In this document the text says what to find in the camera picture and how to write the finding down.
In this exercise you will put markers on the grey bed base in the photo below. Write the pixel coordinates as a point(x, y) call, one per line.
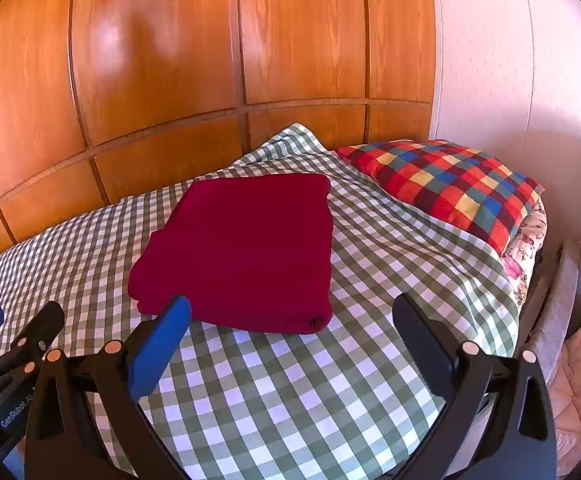
point(555, 310)

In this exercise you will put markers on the floral mattress cover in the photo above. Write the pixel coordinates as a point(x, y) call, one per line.
point(523, 250)

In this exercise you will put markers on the multicoloured checked pillow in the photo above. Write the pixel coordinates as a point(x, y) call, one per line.
point(445, 185)

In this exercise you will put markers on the dark red garment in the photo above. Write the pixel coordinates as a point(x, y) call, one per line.
point(240, 250)

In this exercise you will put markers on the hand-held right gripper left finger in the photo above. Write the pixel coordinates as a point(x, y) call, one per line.
point(160, 350)

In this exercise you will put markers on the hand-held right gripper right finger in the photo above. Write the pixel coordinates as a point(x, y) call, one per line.
point(420, 340)

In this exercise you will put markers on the green checked bed sheet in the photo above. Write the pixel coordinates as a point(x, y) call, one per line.
point(295, 400)

